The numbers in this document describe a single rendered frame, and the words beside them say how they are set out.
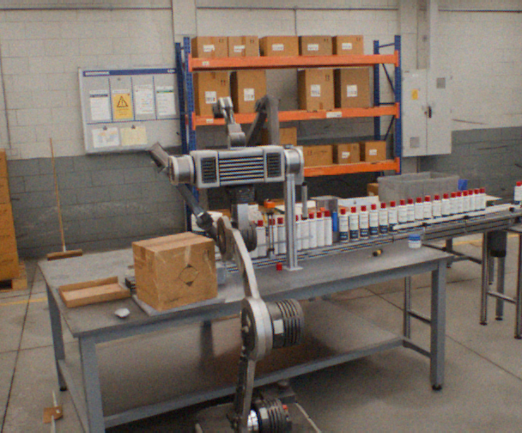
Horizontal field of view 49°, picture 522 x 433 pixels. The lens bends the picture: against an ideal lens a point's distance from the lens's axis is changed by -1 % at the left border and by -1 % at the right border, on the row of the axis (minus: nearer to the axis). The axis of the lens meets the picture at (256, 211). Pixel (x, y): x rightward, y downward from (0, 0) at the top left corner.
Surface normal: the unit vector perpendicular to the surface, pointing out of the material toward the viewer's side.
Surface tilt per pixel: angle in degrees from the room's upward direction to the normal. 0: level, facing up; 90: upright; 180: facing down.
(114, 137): 89
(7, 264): 90
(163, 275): 90
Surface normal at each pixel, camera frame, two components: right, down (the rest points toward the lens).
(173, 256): 0.58, 0.12
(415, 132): 0.30, 0.16
